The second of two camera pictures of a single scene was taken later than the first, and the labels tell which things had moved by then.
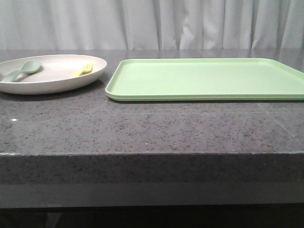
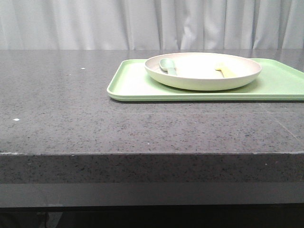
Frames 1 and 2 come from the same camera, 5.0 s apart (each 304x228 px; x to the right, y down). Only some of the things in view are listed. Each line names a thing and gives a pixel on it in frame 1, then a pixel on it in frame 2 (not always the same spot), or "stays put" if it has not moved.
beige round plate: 58,73 to 203,71
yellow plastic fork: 87,69 to 226,71
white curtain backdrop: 137,24 stays put
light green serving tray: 205,80 stays put
